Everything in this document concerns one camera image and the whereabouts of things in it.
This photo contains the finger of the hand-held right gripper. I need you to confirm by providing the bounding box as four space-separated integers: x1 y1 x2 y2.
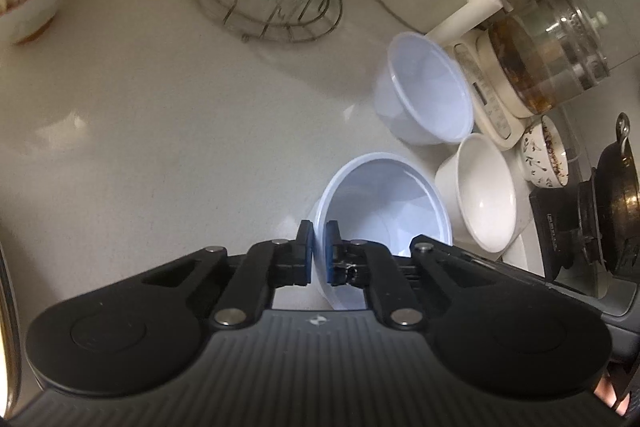
450 251 503 290

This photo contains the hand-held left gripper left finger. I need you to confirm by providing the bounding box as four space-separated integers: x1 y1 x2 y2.
142 220 317 332

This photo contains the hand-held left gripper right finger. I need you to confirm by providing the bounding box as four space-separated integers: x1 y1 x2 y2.
325 220 451 332

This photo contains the plain white ceramic bowl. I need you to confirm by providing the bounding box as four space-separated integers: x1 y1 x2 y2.
434 133 518 254

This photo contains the translucent plastic bowl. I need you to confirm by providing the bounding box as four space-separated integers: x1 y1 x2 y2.
374 31 475 147
310 151 454 311

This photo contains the person's right hand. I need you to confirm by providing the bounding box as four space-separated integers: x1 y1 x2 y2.
594 373 633 424

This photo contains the black wok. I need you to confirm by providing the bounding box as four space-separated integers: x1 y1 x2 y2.
575 112 640 279

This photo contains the leaf print bowl with grains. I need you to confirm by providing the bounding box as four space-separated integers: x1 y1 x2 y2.
521 115 572 188

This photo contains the glass electric kettle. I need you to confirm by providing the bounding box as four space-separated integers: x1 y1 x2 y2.
451 0 612 152

